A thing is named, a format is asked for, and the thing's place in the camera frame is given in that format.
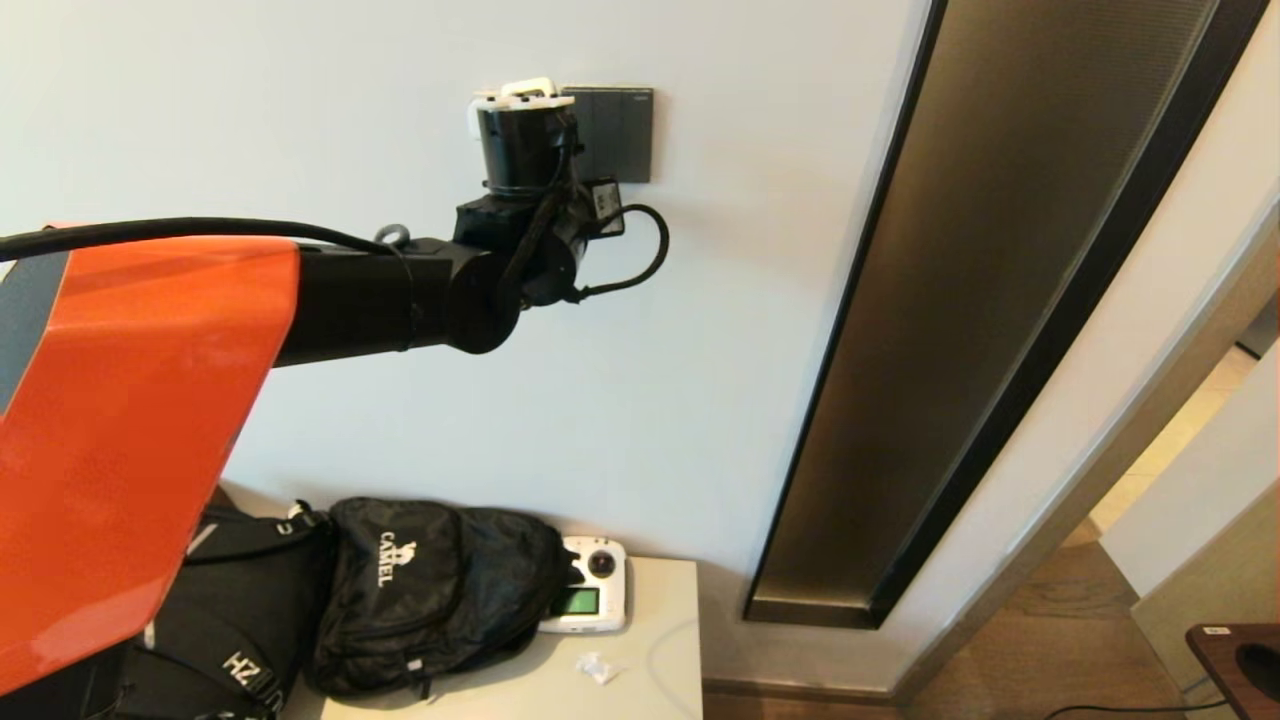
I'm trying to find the black Camel backpack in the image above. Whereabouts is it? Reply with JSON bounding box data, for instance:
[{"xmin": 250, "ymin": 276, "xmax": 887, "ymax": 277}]
[{"xmin": 304, "ymin": 497, "xmax": 587, "ymax": 700}]

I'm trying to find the dark grey wall switch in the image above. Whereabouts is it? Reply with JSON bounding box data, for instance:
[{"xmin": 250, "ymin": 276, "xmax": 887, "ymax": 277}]
[{"xmin": 559, "ymin": 85, "xmax": 656, "ymax": 185}]

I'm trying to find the bronze glass panel black frame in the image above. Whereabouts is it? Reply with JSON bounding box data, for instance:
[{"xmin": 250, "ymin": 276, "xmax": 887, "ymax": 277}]
[{"xmin": 742, "ymin": 0, "xmax": 1272, "ymax": 632}]

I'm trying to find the black arm hose cable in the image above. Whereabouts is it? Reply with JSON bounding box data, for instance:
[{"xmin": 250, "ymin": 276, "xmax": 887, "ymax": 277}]
[{"xmin": 0, "ymin": 217, "xmax": 413, "ymax": 263}]

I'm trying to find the beige side cabinet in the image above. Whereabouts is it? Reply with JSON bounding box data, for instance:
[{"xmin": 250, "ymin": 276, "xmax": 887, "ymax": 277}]
[{"xmin": 280, "ymin": 556, "xmax": 705, "ymax": 720}]

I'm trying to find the white radio remote controller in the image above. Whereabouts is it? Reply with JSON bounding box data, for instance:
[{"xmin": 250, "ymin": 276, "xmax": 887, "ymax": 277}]
[{"xmin": 537, "ymin": 536, "xmax": 630, "ymax": 637}]

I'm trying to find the large black HZ backpack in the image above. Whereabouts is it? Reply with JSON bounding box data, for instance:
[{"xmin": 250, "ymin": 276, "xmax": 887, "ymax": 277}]
[{"xmin": 85, "ymin": 484, "xmax": 337, "ymax": 720}]

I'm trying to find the black floor cable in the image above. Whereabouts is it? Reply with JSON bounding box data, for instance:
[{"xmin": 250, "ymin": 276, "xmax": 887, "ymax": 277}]
[{"xmin": 1039, "ymin": 699, "xmax": 1217, "ymax": 720}]

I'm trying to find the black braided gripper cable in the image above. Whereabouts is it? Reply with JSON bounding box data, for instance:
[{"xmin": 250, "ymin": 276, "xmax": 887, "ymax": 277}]
[{"xmin": 564, "ymin": 202, "xmax": 670, "ymax": 305}]

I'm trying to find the grey metal door frame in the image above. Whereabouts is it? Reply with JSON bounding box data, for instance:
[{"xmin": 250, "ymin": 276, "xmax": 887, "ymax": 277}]
[{"xmin": 888, "ymin": 188, "xmax": 1280, "ymax": 707}]

